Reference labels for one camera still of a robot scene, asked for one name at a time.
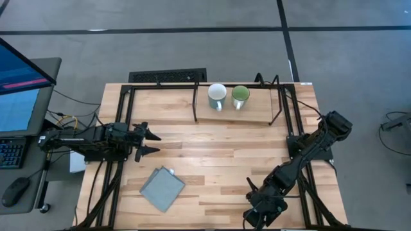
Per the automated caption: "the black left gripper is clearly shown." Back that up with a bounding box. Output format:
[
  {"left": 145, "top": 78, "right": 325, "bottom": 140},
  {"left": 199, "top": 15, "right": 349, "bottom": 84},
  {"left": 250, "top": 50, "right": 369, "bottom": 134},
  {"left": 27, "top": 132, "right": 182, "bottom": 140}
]
[{"left": 123, "top": 121, "right": 162, "bottom": 163}]

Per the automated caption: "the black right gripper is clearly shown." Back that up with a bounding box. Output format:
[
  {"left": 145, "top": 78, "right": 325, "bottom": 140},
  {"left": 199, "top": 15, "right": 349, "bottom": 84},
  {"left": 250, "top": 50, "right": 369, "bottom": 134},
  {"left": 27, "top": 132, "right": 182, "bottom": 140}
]
[{"left": 243, "top": 176, "right": 288, "bottom": 230}]

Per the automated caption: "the teal ceramic mug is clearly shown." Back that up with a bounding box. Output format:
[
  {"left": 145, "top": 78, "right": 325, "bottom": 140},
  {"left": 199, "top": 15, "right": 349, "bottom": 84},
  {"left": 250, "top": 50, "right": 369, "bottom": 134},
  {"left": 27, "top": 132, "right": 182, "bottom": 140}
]
[{"left": 207, "top": 83, "right": 228, "bottom": 112}]

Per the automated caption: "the green ceramic mug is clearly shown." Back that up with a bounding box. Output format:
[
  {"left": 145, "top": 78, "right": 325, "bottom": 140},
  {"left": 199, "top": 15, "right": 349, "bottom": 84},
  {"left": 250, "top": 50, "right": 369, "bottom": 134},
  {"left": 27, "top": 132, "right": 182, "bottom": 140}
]
[{"left": 231, "top": 85, "right": 251, "bottom": 111}]

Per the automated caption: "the grey folded cloth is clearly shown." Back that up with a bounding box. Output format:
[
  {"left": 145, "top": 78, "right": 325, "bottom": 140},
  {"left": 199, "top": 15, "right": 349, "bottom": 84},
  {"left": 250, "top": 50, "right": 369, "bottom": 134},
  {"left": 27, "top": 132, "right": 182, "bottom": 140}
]
[{"left": 139, "top": 166, "right": 186, "bottom": 213}]

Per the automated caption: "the black floor vent grille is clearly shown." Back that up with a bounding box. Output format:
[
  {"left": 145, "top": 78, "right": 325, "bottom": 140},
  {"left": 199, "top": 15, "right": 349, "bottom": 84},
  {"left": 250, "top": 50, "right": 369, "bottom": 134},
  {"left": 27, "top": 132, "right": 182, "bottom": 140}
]
[{"left": 128, "top": 67, "right": 208, "bottom": 83}]

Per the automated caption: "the white paper sheet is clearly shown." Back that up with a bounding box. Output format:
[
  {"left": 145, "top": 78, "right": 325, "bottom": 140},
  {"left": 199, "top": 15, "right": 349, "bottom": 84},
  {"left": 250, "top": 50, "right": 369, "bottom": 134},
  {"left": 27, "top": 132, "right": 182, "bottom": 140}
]
[{"left": 69, "top": 150, "right": 87, "bottom": 174}]

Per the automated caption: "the grey computer cart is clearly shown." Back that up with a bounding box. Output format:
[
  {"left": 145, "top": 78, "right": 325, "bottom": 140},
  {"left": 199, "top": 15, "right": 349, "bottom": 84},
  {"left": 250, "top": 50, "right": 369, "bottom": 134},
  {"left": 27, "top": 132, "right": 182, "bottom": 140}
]
[{"left": 0, "top": 136, "right": 52, "bottom": 215}]

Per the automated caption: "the grey framed monitor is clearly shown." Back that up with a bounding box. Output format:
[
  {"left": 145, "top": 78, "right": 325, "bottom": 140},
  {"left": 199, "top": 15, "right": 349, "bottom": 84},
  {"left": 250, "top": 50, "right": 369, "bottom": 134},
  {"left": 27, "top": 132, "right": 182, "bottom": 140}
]
[{"left": 0, "top": 57, "right": 62, "bottom": 139}]

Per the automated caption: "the black keyboard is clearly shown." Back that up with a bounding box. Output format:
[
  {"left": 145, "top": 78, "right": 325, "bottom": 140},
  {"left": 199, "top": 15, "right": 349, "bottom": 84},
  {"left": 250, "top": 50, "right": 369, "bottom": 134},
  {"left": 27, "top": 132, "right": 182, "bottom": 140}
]
[{"left": 0, "top": 137, "right": 27, "bottom": 170}]

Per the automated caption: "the black computer mouse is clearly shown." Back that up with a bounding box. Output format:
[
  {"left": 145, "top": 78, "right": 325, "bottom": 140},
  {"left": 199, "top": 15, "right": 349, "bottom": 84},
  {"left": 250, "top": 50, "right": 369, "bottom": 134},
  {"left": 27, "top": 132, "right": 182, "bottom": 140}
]
[{"left": 1, "top": 176, "right": 31, "bottom": 208}]

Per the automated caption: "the tilted blue screen monitor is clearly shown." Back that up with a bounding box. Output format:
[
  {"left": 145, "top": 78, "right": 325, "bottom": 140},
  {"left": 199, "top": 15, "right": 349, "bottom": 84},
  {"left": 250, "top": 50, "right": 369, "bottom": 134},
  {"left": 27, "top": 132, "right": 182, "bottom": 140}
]
[{"left": 0, "top": 37, "right": 58, "bottom": 96}]

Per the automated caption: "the black metal table frame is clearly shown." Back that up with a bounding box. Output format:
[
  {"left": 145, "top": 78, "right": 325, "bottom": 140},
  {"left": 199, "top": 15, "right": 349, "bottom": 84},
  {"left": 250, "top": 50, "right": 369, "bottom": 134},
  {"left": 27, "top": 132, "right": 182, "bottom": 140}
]
[{"left": 69, "top": 81, "right": 357, "bottom": 231}]

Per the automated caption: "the black frame wooden shelf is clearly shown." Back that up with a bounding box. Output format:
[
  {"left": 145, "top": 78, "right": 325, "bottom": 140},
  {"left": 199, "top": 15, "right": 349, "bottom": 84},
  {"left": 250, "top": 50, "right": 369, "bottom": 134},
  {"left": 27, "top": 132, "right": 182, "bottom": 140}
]
[{"left": 191, "top": 73, "right": 284, "bottom": 126}]

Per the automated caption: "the yellow cable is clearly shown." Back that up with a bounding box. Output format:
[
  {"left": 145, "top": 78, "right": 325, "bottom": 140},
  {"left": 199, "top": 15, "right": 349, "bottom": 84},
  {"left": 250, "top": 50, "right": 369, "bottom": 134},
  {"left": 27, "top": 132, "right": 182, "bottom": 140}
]
[{"left": 56, "top": 114, "right": 80, "bottom": 131}]

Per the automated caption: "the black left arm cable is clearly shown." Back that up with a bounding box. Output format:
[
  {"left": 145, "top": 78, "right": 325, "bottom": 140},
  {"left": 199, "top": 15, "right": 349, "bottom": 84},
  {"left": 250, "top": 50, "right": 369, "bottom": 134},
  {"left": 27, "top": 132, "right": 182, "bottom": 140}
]
[{"left": 47, "top": 89, "right": 104, "bottom": 129}]

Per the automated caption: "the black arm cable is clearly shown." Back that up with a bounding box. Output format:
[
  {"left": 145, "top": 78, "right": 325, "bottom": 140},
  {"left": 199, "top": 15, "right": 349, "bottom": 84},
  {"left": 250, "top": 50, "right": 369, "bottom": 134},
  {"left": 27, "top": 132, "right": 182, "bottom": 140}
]
[
  {"left": 297, "top": 98, "right": 326, "bottom": 130},
  {"left": 47, "top": 89, "right": 104, "bottom": 129}
]

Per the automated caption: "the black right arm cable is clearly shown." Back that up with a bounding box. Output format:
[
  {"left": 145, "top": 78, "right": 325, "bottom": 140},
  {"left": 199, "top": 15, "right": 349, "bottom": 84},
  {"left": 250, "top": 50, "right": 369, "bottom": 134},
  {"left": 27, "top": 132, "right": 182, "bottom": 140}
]
[{"left": 297, "top": 98, "right": 326, "bottom": 130}]

